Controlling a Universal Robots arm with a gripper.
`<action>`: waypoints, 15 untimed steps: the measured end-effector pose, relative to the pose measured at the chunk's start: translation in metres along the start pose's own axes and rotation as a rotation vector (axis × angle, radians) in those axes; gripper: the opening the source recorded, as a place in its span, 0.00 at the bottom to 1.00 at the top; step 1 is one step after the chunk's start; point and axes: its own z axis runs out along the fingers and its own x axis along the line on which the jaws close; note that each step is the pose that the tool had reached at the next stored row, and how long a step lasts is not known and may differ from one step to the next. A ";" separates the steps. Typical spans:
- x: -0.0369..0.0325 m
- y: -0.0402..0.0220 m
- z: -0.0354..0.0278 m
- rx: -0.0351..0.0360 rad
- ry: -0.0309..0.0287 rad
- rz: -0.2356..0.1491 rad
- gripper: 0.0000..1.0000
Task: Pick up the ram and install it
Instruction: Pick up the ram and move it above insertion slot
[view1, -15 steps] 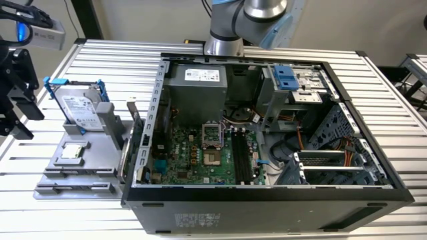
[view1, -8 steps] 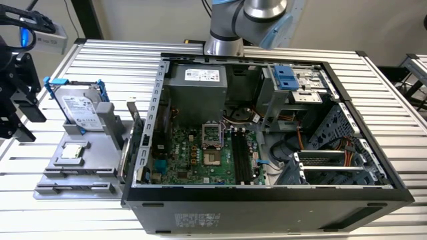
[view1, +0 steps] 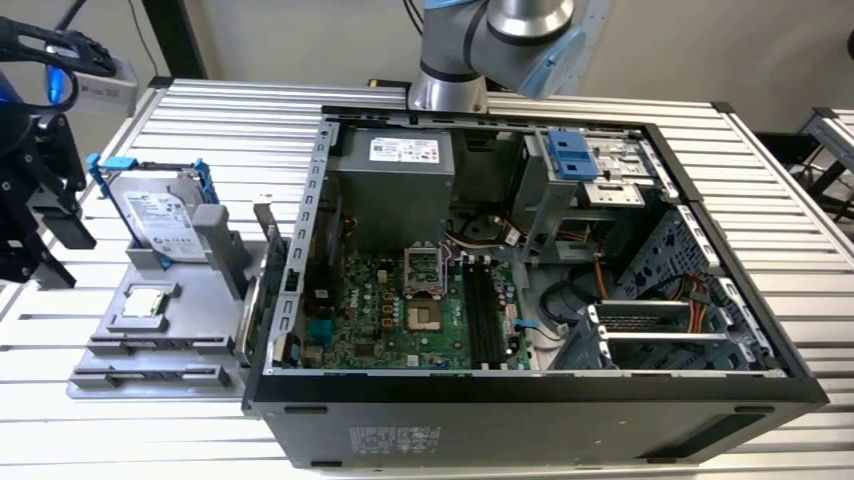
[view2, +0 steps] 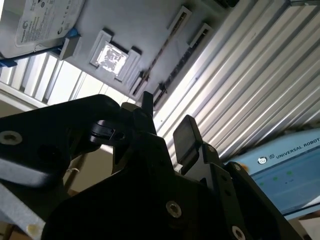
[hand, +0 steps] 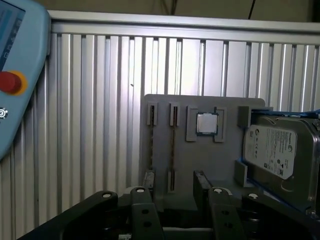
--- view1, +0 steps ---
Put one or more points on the grey power supply unit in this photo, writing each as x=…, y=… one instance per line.
x=394, y=200

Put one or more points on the black upright post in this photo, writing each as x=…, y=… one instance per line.
x=176, y=40

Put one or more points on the black RAM slot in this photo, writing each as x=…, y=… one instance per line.
x=477, y=315
x=494, y=315

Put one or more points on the CPU socket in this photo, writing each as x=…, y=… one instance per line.
x=426, y=315

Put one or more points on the silver CPU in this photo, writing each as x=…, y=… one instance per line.
x=142, y=302

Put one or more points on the black RAM stick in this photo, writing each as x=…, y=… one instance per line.
x=160, y=371

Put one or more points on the graphics card with metal bracket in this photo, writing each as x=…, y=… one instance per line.
x=270, y=280

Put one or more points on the disk bay with silver rails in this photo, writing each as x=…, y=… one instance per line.
x=641, y=310

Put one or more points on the slatted metal side table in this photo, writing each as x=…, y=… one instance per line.
x=830, y=130

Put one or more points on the silver optical drive bay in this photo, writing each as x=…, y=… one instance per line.
x=621, y=160

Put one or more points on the grey parts rack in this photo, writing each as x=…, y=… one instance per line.
x=194, y=290

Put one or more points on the silver metal drive bracket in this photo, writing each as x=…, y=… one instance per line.
x=610, y=195

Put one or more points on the hard disk in blue carrier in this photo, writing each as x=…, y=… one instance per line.
x=154, y=215

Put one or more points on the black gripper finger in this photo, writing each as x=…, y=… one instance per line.
x=47, y=272
x=70, y=230

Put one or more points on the blue plastic drive latch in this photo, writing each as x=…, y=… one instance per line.
x=570, y=167

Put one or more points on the black open PC case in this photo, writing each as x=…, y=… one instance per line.
x=467, y=430

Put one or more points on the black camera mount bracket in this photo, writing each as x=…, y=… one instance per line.
x=96, y=64

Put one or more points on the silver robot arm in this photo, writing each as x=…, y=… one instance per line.
x=454, y=50

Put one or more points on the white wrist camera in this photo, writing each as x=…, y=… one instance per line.
x=107, y=92

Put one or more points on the green motherboard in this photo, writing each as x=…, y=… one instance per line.
x=374, y=345

